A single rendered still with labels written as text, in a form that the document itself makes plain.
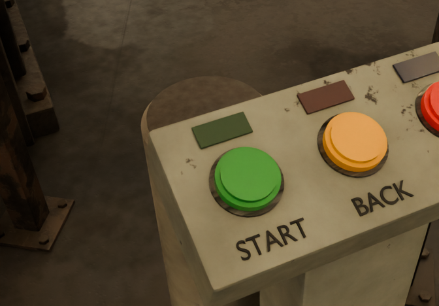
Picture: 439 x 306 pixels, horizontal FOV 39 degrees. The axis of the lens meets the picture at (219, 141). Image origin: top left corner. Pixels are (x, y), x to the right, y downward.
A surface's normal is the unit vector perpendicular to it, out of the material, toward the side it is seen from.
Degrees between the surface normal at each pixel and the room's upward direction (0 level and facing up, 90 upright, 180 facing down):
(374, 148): 20
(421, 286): 0
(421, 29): 0
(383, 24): 0
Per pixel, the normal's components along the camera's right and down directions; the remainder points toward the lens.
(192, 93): -0.04, -0.73
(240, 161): 0.10, -0.47
